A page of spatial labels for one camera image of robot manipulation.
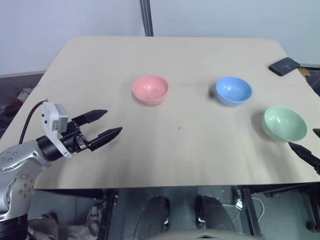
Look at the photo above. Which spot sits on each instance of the pink-red bowl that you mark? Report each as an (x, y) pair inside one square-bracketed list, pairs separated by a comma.
[(150, 88)]

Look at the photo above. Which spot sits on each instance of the grey crumpled cloth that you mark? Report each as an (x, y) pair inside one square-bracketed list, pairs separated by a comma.
[(70, 228)]

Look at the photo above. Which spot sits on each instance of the black table leg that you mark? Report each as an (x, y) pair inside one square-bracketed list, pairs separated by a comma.
[(107, 212), (251, 212)]

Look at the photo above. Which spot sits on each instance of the black flat rectangular device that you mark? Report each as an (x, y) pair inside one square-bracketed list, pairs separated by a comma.
[(284, 66)]

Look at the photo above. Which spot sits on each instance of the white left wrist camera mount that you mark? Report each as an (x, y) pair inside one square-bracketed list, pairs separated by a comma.
[(50, 117)]

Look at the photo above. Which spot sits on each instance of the red and white object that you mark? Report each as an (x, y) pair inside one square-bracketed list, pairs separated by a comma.
[(24, 94)]

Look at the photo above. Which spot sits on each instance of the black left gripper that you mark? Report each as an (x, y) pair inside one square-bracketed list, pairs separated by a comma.
[(72, 141)]

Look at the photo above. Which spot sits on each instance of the blue bowl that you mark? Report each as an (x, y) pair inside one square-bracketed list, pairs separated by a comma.
[(233, 90)]

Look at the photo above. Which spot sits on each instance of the green bowl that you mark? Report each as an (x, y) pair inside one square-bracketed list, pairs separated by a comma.
[(285, 123)]

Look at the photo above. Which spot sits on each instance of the grey vertical post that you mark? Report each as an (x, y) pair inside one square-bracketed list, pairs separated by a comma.
[(146, 17)]

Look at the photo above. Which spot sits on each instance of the brown cardboard piece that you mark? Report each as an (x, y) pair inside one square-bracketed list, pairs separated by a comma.
[(305, 71)]

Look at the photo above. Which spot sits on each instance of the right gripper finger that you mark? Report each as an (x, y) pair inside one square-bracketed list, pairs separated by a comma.
[(317, 132), (307, 155)]

